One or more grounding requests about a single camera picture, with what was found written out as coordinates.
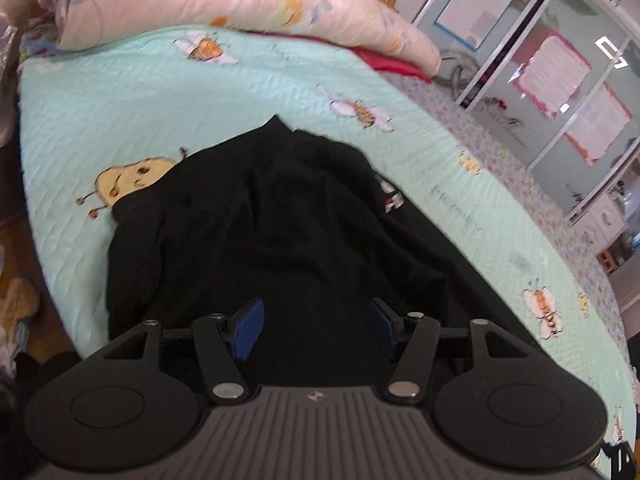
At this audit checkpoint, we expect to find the pink floral duvet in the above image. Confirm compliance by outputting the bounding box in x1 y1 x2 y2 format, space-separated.
38 0 440 77

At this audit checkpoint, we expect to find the mint green bee quilt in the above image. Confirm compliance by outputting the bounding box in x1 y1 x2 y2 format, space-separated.
20 26 639 479

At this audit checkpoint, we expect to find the glass door wardrobe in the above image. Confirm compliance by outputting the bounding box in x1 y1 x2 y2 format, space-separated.
414 0 639 256

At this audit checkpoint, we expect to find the black jacket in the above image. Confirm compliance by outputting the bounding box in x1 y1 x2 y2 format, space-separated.
106 118 532 387

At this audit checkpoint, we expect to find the red blanket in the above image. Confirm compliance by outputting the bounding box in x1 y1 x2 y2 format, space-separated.
255 32 433 84

